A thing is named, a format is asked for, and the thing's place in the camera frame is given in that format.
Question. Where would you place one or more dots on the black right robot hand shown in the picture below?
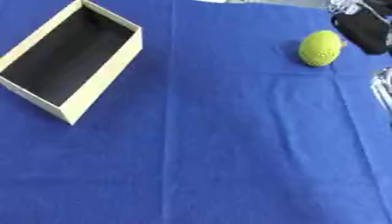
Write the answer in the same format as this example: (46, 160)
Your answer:
(365, 27)

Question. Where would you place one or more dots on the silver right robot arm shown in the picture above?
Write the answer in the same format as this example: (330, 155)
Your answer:
(384, 87)

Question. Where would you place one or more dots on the tan cardboard box black inside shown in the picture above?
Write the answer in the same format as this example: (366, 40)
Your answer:
(61, 61)

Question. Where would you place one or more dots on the yellow-green toy lemon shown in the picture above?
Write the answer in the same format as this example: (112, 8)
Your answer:
(319, 48)

